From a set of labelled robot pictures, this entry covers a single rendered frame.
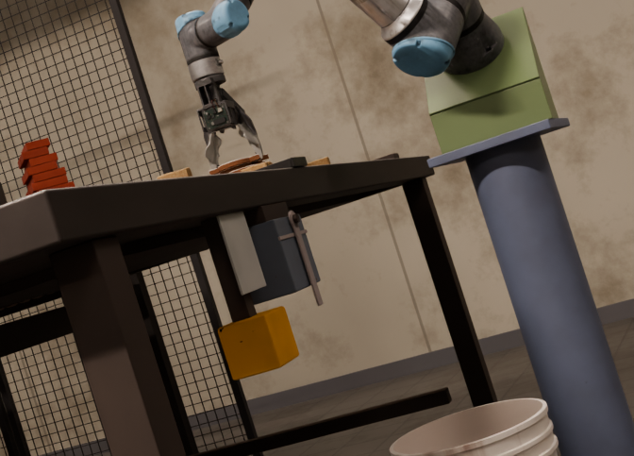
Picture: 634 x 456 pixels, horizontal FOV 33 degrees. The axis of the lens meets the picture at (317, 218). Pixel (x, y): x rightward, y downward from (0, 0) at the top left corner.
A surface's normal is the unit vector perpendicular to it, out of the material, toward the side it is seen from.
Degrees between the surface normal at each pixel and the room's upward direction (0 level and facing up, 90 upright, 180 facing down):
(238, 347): 90
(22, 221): 90
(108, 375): 90
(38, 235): 90
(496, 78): 45
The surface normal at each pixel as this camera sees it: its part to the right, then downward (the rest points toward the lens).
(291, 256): 0.91, -0.29
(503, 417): -0.55, 0.10
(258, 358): -0.29, 0.07
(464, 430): -0.05, -0.07
